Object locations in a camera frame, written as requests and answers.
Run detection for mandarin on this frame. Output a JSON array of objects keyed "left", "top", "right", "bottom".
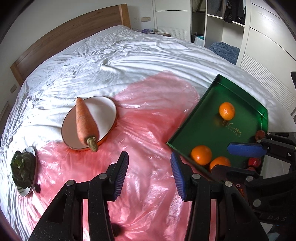
[{"left": 209, "top": 156, "right": 231, "bottom": 171}]

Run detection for red apple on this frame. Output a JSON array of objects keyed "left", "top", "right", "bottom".
[
  {"left": 248, "top": 157, "right": 261, "bottom": 168},
  {"left": 255, "top": 130, "right": 265, "bottom": 141}
]

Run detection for smooth orange fruit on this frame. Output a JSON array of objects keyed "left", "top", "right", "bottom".
[{"left": 190, "top": 145, "right": 212, "bottom": 166}]

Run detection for large bumpy orange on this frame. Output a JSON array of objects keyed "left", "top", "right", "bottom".
[{"left": 219, "top": 102, "right": 235, "bottom": 121}]

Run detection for green tray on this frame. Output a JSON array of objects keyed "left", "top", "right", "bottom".
[{"left": 167, "top": 74, "right": 268, "bottom": 181}]

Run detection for small dark plum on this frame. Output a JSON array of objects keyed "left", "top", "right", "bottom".
[{"left": 33, "top": 183, "right": 41, "bottom": 193}]

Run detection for dark green leafy vegetable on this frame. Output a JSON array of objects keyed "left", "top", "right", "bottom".
[{"left": 11, "top": 151, "right": 33, "bottom": 188}]

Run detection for carrot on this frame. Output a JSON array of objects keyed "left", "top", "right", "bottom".
[{"left": 75, "top": 97, "right": 99, "bottom": 152}]

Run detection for blue blanket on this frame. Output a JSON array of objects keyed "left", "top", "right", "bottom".
[{"left": 208, "top": 42, "right": 240, "bottom": 65}]

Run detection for pink plastic sheet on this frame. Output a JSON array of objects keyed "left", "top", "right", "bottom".
[{"left": 18, "top": 72, "right": 200, "bottom": 240}]

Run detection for white wardrobe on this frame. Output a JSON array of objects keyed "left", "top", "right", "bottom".
[{"left": 152, "top": 1, "right": 295, "bottom": 116}]

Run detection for white paper bag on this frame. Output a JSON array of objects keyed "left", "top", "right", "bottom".
[{"left": 194, "top": 36, "right": 204, "bottom": 47}]

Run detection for orange rimmed white plate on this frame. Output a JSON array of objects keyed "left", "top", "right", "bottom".
[{"left": 61, "top": 96, "right": 117, "bottom": 151}]

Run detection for hanging dark clothes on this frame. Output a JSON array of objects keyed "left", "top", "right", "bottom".
[{"left": 207, "top": 0, "right": 246, "bottom": 25}]

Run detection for wooden nightstand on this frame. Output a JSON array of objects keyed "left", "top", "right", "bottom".
[{"left": 154, "top": 32, "right": 171, "bottom": 37}]

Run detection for white bed sheet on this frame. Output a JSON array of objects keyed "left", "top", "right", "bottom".
[{"left": 1, "top": 26, "right": 295, "bottom": 240}]

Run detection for wooden headboard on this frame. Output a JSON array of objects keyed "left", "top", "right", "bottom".
[{"left": 11, "top": 4, "right": 131, "bottom": 86}]

